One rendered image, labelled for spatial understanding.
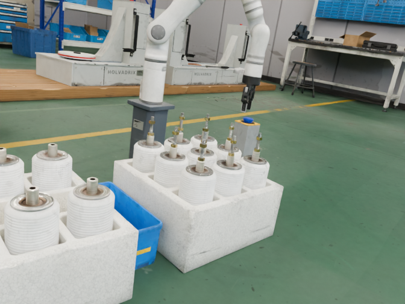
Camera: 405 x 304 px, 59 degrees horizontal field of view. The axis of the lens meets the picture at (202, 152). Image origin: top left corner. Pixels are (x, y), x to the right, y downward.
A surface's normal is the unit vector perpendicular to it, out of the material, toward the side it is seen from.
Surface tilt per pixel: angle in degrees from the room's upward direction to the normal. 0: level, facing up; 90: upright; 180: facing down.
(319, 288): 0
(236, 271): 0
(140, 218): 88
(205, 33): 90
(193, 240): 90
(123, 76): 90
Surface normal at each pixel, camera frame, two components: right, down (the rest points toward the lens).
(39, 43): 0.81, 0.32
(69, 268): 0.64, 0.32
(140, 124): -0.58, 0.14
